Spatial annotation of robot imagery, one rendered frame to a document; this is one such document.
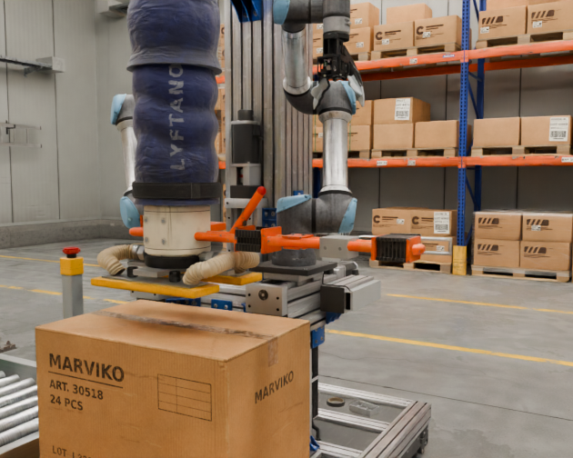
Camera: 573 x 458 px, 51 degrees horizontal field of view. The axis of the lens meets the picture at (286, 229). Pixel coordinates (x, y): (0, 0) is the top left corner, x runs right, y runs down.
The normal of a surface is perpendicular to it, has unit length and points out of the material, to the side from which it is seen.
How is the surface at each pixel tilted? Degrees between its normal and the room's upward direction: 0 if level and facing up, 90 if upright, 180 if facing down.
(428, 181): 90
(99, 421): 90
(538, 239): 88
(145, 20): 91
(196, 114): 69
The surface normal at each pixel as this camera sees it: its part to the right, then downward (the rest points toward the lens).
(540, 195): -0.50, 0.07
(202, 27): 0.68, 0.12
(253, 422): 0.88, 0.04
